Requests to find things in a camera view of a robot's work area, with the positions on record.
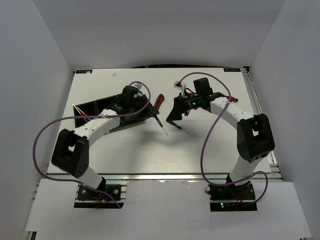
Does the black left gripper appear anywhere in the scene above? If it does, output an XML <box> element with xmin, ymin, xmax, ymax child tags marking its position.
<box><xmin>128</xmin><ymin>93</ymin><xmax>158</xmax><ymax>120</ymax></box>

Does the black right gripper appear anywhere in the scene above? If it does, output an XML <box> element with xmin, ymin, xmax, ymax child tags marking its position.
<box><xmin>166</xmin><ymin>92</ymin><xmax>202</xmax><ymax>122</ymax></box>

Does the green black precision screwdriver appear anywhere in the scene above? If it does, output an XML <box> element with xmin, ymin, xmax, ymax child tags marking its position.
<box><xmin>154</xmin><ymin>115</ymin><xmax>169</xmax><ymax>136</ymax></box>
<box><xmin>170</xmin><ymin>121</ymin><xmax>190</xmax><ymax>134</ymax></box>

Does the blue red screwdriver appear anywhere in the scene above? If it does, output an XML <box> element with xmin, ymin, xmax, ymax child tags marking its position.
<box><xmin>73</xmin><ymin>105</ymin><xmax>91</xmax><ymax>122</ymax></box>
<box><xmin>72</xmin><ymin>104</ymin><xmax>88</xmax><ymax>120</ymax></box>

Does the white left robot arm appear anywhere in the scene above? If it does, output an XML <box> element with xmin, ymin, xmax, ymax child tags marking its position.
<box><xmin>51</xmin><ymin>82</ymin><xmax>159</xmax><ymax>200</ymax></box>

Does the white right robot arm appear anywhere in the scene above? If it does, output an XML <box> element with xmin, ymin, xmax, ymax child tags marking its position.
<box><xmin>166</xmin><ymin>77</ymin><xmax>275</xmax><ymax>200</ymax></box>

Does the blue label right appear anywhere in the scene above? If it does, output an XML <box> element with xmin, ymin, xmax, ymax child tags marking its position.
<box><xmin>223</xmin><ymin>67</ymin><xmax>241</xmax><ymax>73</ymax></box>

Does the blue label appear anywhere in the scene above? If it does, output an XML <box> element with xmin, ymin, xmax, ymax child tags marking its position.
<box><xmin>75</xmin><ymin>69</ymin><xmax>93</xmax><ymax>74</ymax></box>
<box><xmin>223</xmin><ymin>67</ymin><xmax>241</xmax><ymax>73</ymax></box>

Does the black three-compartment tray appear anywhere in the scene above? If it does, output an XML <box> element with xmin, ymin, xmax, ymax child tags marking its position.
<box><xmin>73</xmin><ymin>94</ymin><xmax>144</xmax><ymax>129</ymax></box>

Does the blue label left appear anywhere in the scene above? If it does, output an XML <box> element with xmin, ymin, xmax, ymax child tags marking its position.
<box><xmin>75</xmin><ymin>69</ymin><xmax>93</xmax><ymax>74</ymax></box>

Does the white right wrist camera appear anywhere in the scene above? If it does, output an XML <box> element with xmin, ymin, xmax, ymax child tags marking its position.
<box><xmin>173</xmin><ymin>81</ymin><xmax>187</xmax><ymax>98</ymax></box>

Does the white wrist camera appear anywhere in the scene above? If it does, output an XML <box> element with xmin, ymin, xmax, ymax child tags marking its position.
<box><xmin>173</xmin><ymin>81</ymin><xmax>187</xmax><ymax>98</ymax></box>
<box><xmin>132</xmin><ymin>83</ymin><xmax>142</xmax><ymax>91</ymax></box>

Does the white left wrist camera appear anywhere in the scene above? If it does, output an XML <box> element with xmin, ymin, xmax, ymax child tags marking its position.
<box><xmin>132</xmin><ymin>83</ymin><xmax>142</xmax><ymax>91</ymax></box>

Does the aluminium front rail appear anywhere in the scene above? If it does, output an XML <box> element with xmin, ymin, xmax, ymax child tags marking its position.
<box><xmin>99</xmin><ymin>172</ymin><xmax>233</xmax><ymax>181</ymax></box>

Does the aluminium rail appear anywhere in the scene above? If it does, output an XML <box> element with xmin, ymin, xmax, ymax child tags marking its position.
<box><xmin>240</xmin><ymin>66</ymin><xmax>285</xmax><ymax>181</ymax></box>
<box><xmin>99</xmin><ymin>172</ymin><xmax>233</xmax><ymax>181</ymax></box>

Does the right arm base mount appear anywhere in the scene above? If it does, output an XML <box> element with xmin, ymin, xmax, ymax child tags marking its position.
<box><xmin>204</xmin><ymin>183</ymin><xmax>258</xmax><ymax>212</ymax></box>

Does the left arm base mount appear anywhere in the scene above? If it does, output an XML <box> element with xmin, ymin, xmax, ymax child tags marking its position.
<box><xmin>76</xmin><ymin>184</ymin><xmax>127</xmax><ymax>202</ymax></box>

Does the aluminium right side rail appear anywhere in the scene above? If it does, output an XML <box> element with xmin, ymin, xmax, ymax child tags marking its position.
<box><xmin>240</xmin><ymin>66</ymin><xmax>285</xmax><ymax>181</ymax></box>

